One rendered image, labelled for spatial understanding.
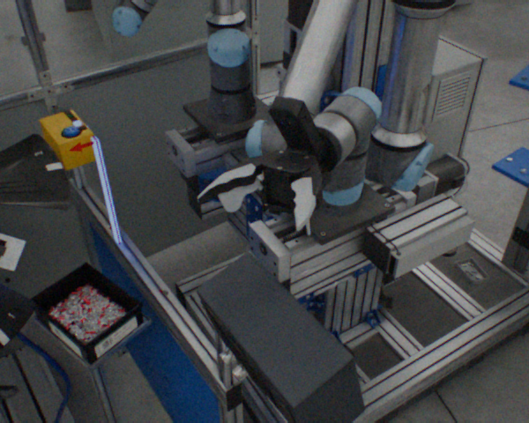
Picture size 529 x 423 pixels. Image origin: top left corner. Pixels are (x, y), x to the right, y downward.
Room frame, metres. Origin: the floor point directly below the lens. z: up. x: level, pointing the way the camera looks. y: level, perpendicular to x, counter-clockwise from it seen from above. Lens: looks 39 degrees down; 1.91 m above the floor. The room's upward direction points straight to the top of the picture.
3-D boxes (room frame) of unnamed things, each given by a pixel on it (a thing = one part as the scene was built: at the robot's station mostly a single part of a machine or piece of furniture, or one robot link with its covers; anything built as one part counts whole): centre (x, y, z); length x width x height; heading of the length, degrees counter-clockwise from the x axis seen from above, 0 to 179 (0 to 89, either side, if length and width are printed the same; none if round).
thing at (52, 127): (1.36, 0.56, 1.02); 0.16 x 0.10 x 0.11; 36
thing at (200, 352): (1.04, 0.33, 0.82); 0.90 x 0.04 x 0.08; 36
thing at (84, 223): (1.39, 0.58, 0.39); 0.04 x 0.04 x 0.78; 36
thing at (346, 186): (0.80, -0.12, 1.34); 0.11 x 0.08 x 0.11; 58
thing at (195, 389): (1.04, 0.33, 0.45); 0.82 x 0.02 x 0.66; 36
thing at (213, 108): (1.50, 0.10, 1.09); 0.15 x 0.15 x 0.10
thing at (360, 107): (0.79, -0.13, 1.43); 0.11 x 0.08 x 0.09; 148
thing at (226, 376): (0.69, 0.08, 0.96); 0.03 x 0.03 x 0.20; 36
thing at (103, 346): (0.89, 0.43, 0.85); 0.22 x 0.17 x 0.07; 50
